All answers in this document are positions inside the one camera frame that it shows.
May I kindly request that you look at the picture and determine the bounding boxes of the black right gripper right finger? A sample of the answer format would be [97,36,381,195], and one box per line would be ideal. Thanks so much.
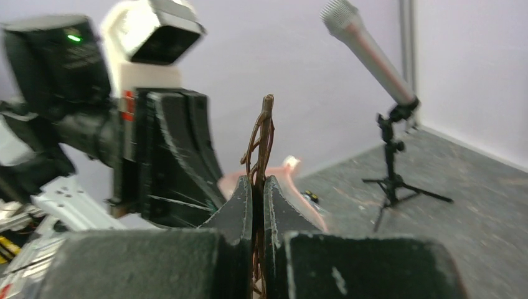
[263,176,468,298]

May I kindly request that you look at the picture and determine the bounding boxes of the grey microphone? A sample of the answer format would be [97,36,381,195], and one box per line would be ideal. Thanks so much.
[320,0,418,107]

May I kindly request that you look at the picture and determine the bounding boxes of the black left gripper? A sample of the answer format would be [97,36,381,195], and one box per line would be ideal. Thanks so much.
[54,88,226,227]

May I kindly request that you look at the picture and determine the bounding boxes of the black microphone tripod stand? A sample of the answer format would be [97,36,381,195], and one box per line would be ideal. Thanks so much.
[362,98,455,233]

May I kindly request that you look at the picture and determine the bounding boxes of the clear pink zip top bag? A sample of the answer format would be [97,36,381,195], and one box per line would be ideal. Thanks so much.
[217,155,328,232]

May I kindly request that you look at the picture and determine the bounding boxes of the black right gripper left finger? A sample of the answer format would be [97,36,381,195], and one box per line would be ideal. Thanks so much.
[35,176,252,299]

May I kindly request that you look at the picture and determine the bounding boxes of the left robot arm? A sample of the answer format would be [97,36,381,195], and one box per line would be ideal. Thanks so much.
[1,12,225,298]

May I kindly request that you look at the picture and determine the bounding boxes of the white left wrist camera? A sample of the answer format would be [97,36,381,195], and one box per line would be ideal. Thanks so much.
[100,1,206,98]

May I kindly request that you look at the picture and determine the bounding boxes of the brown twig nut bunch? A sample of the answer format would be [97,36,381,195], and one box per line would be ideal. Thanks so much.
[240,94,275,298]

